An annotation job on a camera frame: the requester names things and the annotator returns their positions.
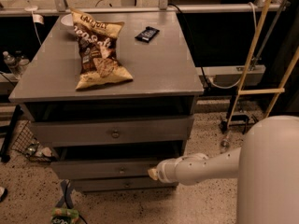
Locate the grey drawer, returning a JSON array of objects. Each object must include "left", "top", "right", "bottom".
[
  {"left": 51, "top": 159, "right": 160, "bottom": 179},
  {"left": 30, "top": 116, "right": 193, "bottom": 147}
]

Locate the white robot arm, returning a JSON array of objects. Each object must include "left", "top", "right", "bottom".
[{"left": 148, "top": 116, "right": 299, "bottom": 224}]

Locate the grey top drawer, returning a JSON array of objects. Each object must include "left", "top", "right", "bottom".
[{"left": 30, "top": 116, "right": 193, "bottom": 147}]

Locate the grey wooden drawer cabinet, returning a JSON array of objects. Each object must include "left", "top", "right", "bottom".
[{"left": 9, "top": 12, "right": 203, "bottom": 192}]

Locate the plastic bottle on floor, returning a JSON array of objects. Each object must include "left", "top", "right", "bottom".
[{"left": 221, "top": 131, "right": 231, "bottom": 152}]

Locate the green can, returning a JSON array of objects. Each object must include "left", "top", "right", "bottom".
[{"left": 50, "top": 208, "right": 79, "bottom": 224}]

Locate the yellow brown chip bag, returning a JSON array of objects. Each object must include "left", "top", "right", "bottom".
[{"left": 71, "top": 8, "right": 133, "bottom": 91}]

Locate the black metal stand leg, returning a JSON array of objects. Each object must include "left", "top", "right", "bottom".
[{"left": 0, "top": 105, "right": 21, "bottom": 163}]

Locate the clear plastic water bottle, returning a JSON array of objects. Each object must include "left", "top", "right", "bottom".
[{"left": 3, "top": 51, "right": 21, "bottom": 79}]

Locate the metal railing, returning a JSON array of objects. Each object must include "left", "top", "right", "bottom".
[{"left": 0, "top": 0, "right": 281, "bottom": 17}]

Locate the yellow wooden ladder frame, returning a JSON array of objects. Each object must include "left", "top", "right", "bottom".
[{"left": 226, "top": 0, "right": 299, "bottom": 128}]

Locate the wire basket with items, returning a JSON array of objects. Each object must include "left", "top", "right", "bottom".
[{"left": 11, "top": 120, "right": 55, "bottom": 162}]

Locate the black cable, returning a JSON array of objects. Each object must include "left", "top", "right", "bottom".
[{"left": 167, "top": 3, "right": 213, "bottom": 91}]

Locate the white cable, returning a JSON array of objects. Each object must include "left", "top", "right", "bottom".
[{"left": 207, "top": 1, "right": 258, "bottom": 90}]

